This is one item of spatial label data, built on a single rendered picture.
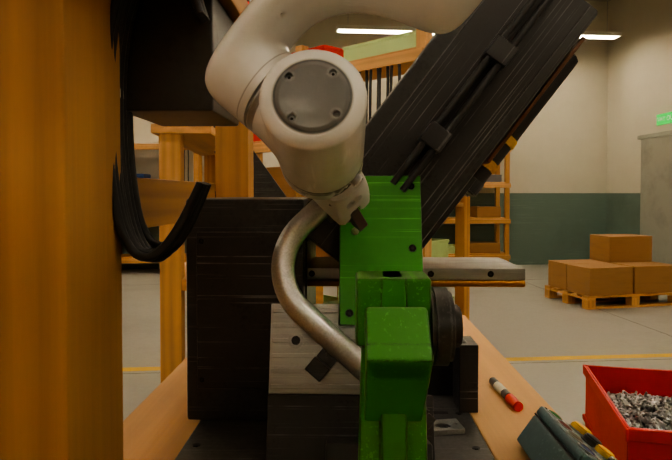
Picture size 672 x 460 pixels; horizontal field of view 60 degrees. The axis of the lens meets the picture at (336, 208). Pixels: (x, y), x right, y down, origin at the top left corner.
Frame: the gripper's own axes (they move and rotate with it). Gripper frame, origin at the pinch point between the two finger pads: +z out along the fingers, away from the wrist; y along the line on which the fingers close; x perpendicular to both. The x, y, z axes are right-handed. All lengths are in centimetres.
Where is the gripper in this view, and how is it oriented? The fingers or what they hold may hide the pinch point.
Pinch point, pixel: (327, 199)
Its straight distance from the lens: 74.8
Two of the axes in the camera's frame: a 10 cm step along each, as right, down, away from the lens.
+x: -7.2, 6.7, -1.5
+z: 0.2, 2.4, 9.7
